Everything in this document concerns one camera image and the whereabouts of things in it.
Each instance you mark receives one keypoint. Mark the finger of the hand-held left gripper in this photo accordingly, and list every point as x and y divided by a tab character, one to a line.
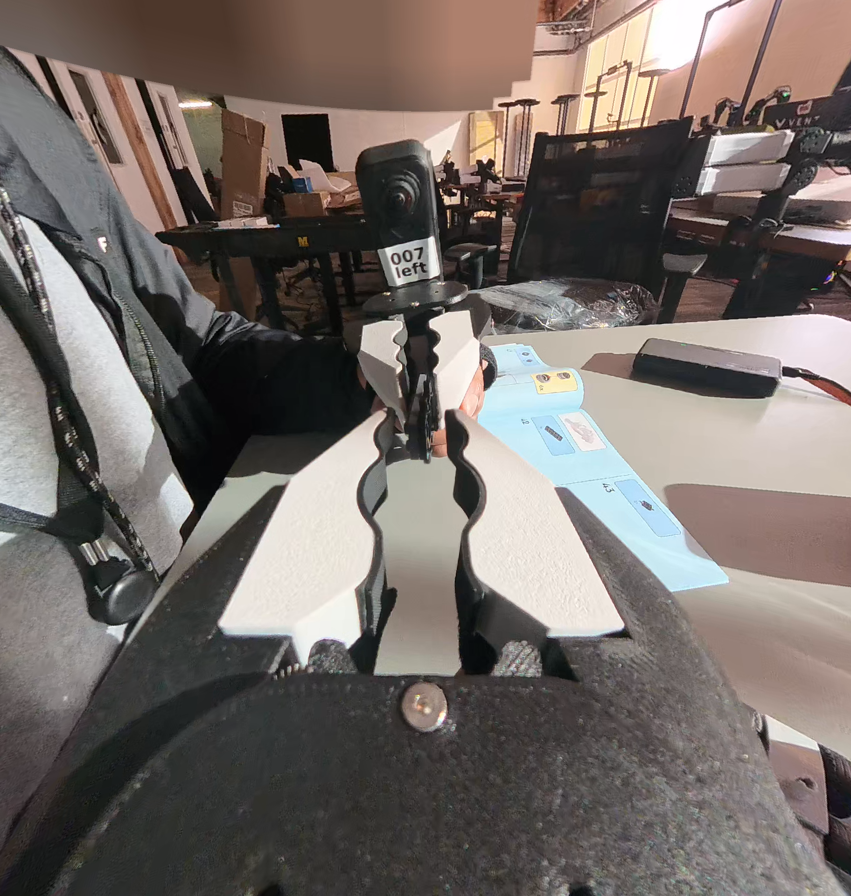
457	357
382	364

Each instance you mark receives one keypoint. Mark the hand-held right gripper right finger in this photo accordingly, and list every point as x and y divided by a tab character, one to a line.
544	560

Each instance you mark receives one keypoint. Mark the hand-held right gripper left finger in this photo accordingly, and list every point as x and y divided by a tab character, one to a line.
299	560

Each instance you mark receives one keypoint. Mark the light blue instruction booklet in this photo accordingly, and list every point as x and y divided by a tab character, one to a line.
607	546

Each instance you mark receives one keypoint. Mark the dark grey toy brick plate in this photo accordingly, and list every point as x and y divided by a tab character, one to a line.
422	420

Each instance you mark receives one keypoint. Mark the red black toy brick truck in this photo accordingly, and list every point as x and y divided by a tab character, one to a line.
810	784

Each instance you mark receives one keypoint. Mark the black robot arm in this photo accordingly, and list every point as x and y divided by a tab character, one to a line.
803	161

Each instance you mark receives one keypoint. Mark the grey desk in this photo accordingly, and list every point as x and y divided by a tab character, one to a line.
782	455

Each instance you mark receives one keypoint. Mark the person's left hand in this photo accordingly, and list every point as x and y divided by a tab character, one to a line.
476	395

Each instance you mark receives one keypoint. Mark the black monitor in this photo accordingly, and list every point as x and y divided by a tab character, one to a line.
306	140

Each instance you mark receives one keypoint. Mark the plastic wrapped black chair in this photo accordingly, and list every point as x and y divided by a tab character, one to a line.
572	301

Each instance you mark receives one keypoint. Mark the black workbench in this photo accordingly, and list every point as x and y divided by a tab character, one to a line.
271	241

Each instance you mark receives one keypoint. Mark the brown cardboard box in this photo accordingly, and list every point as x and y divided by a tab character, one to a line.
243	161

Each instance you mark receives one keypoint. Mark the black high-back office chair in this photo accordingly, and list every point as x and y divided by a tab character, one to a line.
593	196

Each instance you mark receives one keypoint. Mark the black flat power bank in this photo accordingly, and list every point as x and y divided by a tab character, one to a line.
705	367

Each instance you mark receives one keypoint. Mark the person's dark jacket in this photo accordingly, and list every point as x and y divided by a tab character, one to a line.
117	280

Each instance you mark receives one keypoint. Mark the person's grey sweatshirt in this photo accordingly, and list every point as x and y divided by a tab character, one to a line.
19	420

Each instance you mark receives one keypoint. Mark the white cardboard box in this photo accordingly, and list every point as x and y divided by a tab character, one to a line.
747	147
740	180

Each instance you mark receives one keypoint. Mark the background wooden table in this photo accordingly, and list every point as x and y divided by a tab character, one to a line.
817	241

